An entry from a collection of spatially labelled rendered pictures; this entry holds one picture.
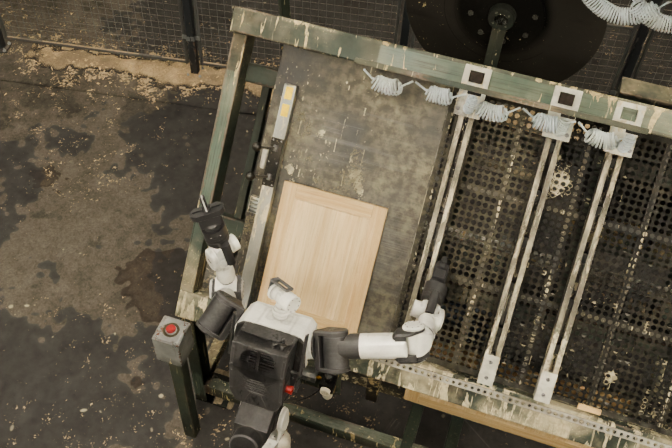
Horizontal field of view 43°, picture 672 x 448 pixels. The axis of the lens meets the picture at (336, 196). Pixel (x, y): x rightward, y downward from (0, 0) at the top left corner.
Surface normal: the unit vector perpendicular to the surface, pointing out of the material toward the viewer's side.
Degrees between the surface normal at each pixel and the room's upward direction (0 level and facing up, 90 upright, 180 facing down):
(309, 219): 50
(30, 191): 0
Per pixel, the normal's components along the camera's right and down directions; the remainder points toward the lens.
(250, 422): -0.08, -0.34
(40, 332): 0.04, -0.65
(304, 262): -0.22, 0.14
